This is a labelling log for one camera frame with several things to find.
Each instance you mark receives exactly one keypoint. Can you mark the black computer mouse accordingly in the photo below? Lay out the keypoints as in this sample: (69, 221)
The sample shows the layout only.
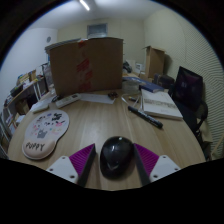
(116, 156)

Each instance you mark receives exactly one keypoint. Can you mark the tall brown cardboard box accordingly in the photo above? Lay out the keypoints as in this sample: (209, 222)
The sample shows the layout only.
(155, 61)

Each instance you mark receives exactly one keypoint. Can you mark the large brown cardboard box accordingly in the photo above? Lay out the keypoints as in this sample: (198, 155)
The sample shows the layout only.
(90, 66)

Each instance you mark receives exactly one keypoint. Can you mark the shelf unit with books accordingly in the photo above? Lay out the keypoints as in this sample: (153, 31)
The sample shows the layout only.
(6, 130)

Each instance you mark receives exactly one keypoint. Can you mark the white paper sheet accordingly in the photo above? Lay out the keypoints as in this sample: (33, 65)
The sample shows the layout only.
(96, 98)

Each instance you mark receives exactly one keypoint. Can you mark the white book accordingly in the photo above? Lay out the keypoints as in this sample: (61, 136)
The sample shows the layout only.
(160, 104)

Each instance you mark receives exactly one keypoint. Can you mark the black marker pen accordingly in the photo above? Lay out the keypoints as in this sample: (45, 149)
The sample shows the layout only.
(145, 116)

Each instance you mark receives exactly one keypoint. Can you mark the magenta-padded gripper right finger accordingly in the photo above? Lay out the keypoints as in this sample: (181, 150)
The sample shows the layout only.
(161, 166)

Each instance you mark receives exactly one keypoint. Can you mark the ceiling light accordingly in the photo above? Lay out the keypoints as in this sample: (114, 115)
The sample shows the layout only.
(84, 5)

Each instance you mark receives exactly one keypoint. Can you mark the black office chair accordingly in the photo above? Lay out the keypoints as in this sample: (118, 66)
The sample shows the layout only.
(188, 88)

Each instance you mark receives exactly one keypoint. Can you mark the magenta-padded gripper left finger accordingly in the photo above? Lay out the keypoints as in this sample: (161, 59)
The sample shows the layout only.
(63, 166)

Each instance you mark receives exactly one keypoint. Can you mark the white remote with buttons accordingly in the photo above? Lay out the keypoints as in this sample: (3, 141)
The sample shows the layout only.
(68, 100)

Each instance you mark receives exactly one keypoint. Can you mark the blue book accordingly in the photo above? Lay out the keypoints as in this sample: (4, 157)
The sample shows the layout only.
(151, 87)

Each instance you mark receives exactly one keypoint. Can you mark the round cartoon print mouse pad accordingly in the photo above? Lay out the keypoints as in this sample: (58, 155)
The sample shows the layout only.
(45, 133)

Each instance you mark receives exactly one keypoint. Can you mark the small dark clip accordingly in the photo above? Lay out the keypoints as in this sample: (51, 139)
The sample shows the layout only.
(113, 94)

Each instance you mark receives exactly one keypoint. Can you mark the wall air vent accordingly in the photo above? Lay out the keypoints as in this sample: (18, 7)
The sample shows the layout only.
(97, 30)

